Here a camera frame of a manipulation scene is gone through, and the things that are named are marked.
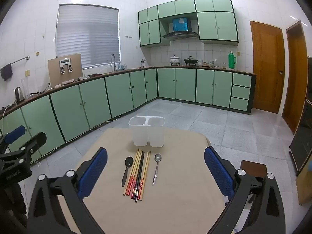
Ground silver metal spoon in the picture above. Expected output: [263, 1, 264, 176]
[152, 153, 162, 186]

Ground brown wooden box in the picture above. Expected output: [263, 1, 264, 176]
[296, 166, 312, 205]

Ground green wall cabinets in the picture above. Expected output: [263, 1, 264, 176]
[138, 0, 239, 47]

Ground green base cabinets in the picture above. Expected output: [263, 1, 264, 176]
[0, 66, 256, 162]

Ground brown wooden door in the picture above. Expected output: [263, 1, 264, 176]
[282, 21, 309, 134]
[250, 21, 285, 114]

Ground range hood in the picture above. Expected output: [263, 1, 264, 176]
[162, 18, 199, 41]

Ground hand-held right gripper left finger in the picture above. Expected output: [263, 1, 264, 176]
[27, 147, 109, 234]

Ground green thermos jug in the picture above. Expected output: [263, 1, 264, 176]
[228, 51, 237, 69]

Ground white window blind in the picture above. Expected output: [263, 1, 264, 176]
[56, 4, 121, 70]

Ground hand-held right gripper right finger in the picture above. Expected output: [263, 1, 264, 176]
[204, 146, 287, 234]

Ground brown stool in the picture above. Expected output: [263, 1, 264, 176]
[240, 160, 267, 178]

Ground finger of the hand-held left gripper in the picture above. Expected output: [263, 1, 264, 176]
[0, 132, 47, 170]
[0, 125, 26, 152]

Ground clear glass pitcher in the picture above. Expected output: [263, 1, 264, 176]
[21, 78, 32, 98]

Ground black plastic spoon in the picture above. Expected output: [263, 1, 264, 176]
[121, 156, 134, 187]

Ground metal towel rail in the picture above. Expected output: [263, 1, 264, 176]
[0, 56, 30, 70]

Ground silver metal bracket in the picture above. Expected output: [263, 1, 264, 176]
[59, 58, 73, 74]

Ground wooden cutting board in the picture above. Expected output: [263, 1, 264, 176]
[47, 53, 83, 86]

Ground black chopstick silver band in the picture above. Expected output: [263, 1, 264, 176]
[136, 151, 146, 201]
[135, 150, 145, 202]

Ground white two-compartment utensil holder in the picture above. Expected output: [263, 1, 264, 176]
[128, 116, 166, 148]

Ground steel electric kettle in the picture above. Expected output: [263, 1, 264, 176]
[15, 87, 25, 103]

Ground dark hanging towel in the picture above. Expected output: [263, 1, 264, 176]
[1, 63, 13, 82]

